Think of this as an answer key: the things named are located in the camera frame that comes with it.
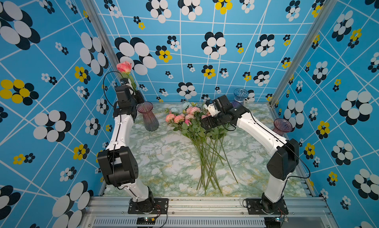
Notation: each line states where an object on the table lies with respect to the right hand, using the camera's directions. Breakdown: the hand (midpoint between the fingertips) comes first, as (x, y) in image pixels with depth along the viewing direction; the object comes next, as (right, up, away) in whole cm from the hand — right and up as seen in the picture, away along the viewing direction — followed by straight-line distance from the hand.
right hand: (209, 121), depth 84 cm
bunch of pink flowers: (-14, 0, +15) cm, 20 cm away
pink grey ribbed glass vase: (-38, -1, +12) cm, 40 cm away
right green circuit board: (+29, -48, -15) cm, 58 cm away
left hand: (-41, +18, -1) cm, 44 cm away
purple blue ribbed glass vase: (+23, +18, +17) cm, 34 cm away
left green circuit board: (-33, -49, -12) cm, 60 cm away
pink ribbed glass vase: (+42, -3, 0) cm, 42 cm away
